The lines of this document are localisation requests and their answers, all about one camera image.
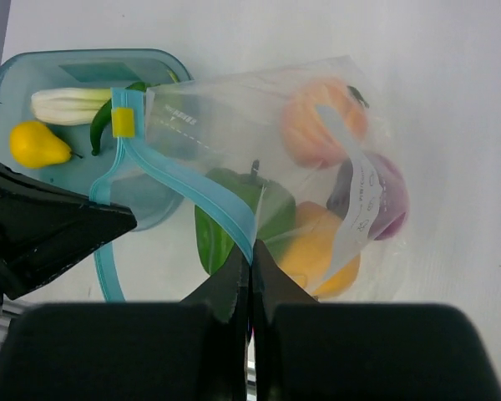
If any green chili pepper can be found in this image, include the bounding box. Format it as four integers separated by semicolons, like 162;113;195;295
89;81;153;156

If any clear zip top bag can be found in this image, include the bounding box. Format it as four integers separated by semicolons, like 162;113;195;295
90;56;405;302

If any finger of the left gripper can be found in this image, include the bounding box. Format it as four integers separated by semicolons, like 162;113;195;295
0;163;137;300

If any yellow pear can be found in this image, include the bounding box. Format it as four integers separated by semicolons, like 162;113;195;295
9;120;83;170

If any green bell pepper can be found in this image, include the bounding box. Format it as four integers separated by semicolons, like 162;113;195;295
195;161;296;275

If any green onion stalk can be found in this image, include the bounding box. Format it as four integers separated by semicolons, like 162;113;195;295
30;88;111;126

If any purple onion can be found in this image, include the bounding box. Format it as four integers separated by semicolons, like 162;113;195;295
326;152;409;241

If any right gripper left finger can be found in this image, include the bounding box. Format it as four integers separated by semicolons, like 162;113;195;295
0;249;250;400

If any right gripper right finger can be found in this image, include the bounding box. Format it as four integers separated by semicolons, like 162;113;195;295
251;241;501;400

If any orange fruit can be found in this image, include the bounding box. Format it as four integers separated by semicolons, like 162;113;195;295
277;201;361;299

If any teal plastic tray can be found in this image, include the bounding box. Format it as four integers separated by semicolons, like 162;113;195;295
0;48;195;231

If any pink peach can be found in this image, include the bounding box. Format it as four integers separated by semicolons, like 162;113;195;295
281;77;369;169

